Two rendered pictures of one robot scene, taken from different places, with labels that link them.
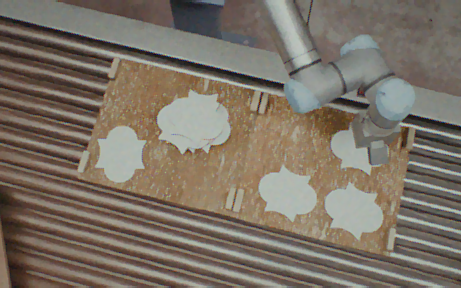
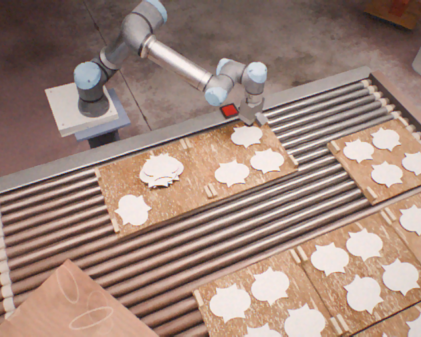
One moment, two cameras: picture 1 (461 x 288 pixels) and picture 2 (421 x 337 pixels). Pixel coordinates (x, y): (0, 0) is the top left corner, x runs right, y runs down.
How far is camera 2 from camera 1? 0.68 m
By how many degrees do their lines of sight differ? 25
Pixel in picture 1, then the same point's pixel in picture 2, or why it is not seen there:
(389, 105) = (258, 72)
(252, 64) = (167, 134)
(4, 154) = (61, 256)
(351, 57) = (224, 68)
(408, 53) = not seen: hidden behind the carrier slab
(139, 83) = (116, 173)
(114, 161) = (132, 215)
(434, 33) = not seen: hidden behind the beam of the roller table
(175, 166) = (166, 197)
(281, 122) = (202, 147)
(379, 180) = (266, 143)
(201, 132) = (169, 170)
